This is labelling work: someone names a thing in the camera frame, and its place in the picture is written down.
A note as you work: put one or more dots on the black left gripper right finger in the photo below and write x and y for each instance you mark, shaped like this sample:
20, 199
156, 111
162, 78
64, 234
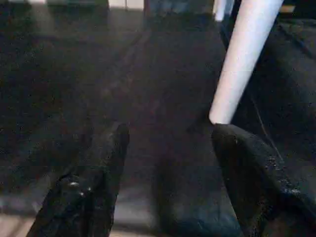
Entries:
261, 187

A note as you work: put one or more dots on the white glass-door cabinet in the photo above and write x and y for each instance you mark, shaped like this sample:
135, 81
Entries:
126, 5

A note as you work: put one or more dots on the small yellow label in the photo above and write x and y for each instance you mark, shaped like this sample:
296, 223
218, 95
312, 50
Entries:
288, 9

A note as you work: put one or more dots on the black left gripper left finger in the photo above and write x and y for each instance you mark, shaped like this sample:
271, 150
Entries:
84, 192

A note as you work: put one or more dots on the black work mat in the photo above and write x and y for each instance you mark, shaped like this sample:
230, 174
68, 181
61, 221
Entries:
148, 86

